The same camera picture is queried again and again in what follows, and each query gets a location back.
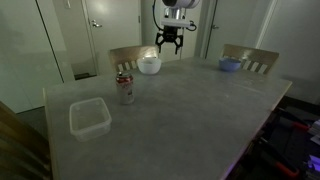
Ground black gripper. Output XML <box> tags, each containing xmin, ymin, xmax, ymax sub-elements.
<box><xmin>155</xmin><ymin>26</ymin><xmax>185</xmax><ymax>55</ymax></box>

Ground white bowl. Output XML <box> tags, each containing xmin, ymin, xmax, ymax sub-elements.
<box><xmin>136</xmin><ymin>56</ymin><xmax>163</xmax><ymax>76</ymax></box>

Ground red and silver soda can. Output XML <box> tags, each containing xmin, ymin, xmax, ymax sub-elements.
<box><xmin>115</xmin><ymin>70</ymin><xmax>136</xmax><ymax>106</ymax></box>

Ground blue bowl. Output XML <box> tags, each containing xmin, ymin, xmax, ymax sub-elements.
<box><xmin>218</xmin><ymin>56</ymin><xmax>242</xmax><ymax>73</ymax></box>

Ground clear plastic container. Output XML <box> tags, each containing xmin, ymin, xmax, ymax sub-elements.
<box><xmin>68</xmin><ymin>96</ymin><xmax>113</xmax><ymax>143</ymax></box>

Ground white robot base blue lights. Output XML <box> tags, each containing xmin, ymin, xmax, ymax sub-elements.
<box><xmin>305</xmin><ymin>154</ymin><xmax>320</xmax><ymax>180</ymax></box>

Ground white closet door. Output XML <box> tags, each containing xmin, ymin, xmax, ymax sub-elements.
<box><xmin>159</xmin><ymin>0</ymin><xmax>205</xmax><ymax>64</ymax></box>

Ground wooden slat-back chair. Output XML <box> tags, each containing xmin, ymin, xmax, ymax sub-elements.
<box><xmin>219</xmin><ymin>43</ymin><xmax>280</xmax><ymax>76</ymax></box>
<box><xmin>0</xmin><ymin>99</ymin><xmax>53</xmax><ymax>180</ymax></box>
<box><xmin>107</xmin><ymin>44</ymin><xmax>160</xmax><ymax>73</ymax></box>

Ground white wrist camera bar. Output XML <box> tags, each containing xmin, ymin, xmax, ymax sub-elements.
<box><xmin>160</xmin><ymin>18</ymin><xmax>196</xmax><ymax>30</ymax></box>

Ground black clamp orange handle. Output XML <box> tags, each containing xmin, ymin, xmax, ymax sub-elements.
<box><xmin>275</xmin><ymin>109</ymin><xmax>313</xmax><ymax>134</ymax></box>

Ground black clamp red handle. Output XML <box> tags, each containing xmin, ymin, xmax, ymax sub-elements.
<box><xmin>253</xmin><ymin>136</ymin><xmax>301</xmax><ymax>179</ymax></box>

